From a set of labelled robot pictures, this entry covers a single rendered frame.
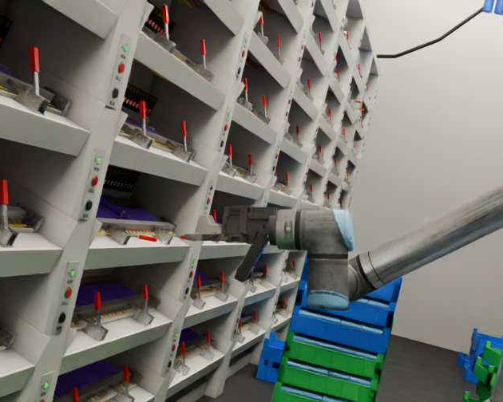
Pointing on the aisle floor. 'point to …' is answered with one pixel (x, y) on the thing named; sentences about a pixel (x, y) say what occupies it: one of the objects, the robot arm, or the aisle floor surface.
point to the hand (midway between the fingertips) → (191, 238)
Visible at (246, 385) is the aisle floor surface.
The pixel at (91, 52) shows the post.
